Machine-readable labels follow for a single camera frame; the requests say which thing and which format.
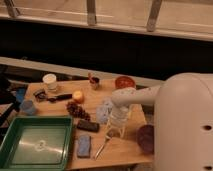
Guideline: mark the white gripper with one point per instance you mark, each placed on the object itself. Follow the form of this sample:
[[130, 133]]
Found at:
[[118, 118]]

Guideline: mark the light blue cloth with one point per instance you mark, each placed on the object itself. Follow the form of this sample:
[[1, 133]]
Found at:
[[103, 111]]

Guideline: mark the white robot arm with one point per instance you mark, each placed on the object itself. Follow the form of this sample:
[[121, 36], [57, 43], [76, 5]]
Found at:
[[183, 120]]

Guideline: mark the purple bowl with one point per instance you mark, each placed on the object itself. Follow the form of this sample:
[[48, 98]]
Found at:
[[145, 138]]

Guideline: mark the red bowl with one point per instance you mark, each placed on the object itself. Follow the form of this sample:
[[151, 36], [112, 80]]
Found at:
[[124, 82]]

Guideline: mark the blue sponge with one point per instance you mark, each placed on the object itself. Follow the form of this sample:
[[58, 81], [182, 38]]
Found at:
[[84, 146]]

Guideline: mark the dark brown rectangular block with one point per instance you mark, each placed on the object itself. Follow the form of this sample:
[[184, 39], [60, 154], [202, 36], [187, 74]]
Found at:
[[88, 126]]

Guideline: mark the wooden table board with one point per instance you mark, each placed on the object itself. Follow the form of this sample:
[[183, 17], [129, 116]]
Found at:
[[118, 151]]

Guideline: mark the bunch of dark grapes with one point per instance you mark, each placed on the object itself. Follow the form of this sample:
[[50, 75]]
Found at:
[[77, 111]]

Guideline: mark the yellow red apple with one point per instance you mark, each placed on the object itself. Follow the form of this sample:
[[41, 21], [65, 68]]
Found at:
[[78, 96]]

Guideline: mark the white paper cup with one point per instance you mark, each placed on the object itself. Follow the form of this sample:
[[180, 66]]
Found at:
[[50, 80]]

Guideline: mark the green plastic tray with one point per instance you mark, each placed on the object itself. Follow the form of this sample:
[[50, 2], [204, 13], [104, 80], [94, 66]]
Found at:
[[36, 144]]

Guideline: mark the blue plastic cup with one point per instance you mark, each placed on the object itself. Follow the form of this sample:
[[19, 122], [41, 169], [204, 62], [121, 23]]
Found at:
[[27, 106]]

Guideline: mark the black handled tool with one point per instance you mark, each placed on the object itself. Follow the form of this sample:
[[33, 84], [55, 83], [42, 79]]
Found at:
[[40, 96]]

